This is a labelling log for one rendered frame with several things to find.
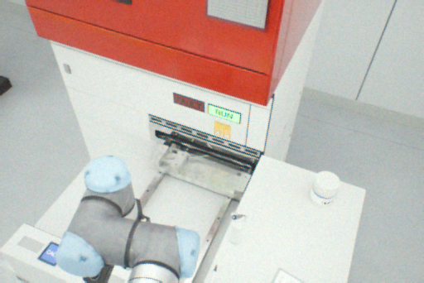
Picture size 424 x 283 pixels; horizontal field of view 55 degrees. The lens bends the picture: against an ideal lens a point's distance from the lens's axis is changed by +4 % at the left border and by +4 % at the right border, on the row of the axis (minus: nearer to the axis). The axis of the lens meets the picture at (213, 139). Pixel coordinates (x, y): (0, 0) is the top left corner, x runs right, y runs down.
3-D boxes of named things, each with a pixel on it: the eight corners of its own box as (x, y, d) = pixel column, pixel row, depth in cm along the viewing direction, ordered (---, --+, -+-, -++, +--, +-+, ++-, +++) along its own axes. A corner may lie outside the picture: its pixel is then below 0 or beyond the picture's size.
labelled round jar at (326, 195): (312, 185, 129) (318, 167, 122) (334, 194, 127) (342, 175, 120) (306, 203, 125) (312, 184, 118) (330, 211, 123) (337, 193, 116)
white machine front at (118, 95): (79, 111, 171) (50, 26, 141) (260, 174, 150) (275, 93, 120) (74, 116, 169) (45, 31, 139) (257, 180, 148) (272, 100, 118)
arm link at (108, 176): (71, 186, 67) (92, 147, 73) (85, 221, 75) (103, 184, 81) (118, 193, 66) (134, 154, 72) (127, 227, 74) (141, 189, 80)
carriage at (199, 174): (160, 152, 152) (159, 147, 150) (249, 184, 143) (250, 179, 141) (149, 167, 147) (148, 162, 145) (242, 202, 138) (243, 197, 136)
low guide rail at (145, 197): (173, 154, 156) (172, 149, 153) (177, 155, 155) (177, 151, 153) (96, 269, 124) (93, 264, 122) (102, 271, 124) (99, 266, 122)
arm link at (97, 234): (117, 265, 60) (140, 202, 67) (43, 252, 61) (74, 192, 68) (123, 286, 66) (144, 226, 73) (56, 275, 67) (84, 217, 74)
